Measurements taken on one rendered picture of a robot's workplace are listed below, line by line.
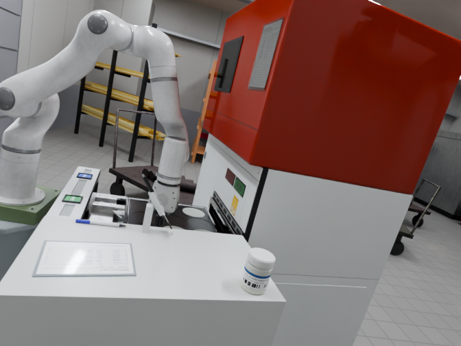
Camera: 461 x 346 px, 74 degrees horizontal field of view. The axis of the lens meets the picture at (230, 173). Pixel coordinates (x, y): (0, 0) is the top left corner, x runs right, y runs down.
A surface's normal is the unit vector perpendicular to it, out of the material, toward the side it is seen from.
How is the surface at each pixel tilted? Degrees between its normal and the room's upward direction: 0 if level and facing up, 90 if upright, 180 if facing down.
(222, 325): 90
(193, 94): 90
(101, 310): 90
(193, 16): 90
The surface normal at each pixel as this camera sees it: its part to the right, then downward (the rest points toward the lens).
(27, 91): 0.39, 0.03
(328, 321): 0.28, 0.29
